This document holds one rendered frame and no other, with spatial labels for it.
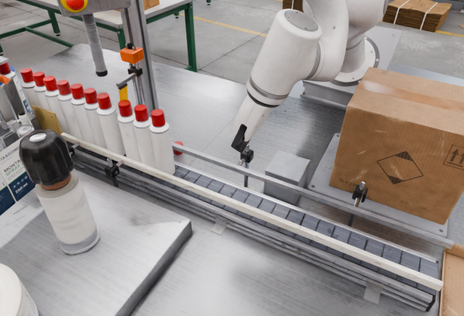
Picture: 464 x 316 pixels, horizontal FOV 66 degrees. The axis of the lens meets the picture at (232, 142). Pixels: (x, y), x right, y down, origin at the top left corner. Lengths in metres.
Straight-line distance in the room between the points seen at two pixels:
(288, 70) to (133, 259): 0.53
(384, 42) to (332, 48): 0.82
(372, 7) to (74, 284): 0.99
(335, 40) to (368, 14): 0.42
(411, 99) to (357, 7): 0.29
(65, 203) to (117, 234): 0.17
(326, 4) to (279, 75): 0.15
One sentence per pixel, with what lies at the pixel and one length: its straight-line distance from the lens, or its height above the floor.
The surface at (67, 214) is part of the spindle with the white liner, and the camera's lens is 0.82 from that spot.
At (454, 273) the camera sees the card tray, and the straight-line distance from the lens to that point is 1.01.
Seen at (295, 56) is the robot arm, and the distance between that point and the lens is 0.62.
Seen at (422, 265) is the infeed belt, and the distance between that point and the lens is 0.93.
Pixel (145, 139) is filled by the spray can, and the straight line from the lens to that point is 0.97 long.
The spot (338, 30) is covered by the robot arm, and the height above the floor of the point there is 1.34.
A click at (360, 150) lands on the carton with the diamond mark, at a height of 1.00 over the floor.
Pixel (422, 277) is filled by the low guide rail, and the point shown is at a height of 0.91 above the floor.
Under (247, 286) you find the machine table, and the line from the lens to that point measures 0.86.
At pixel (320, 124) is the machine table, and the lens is 1.33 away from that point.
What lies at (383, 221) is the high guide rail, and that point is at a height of 0.96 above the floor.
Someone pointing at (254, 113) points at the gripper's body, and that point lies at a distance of 0.69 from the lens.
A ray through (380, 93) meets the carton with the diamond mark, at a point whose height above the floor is 1.12.
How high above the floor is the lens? 1.57
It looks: 38 degrees down
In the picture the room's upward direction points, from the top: straight up
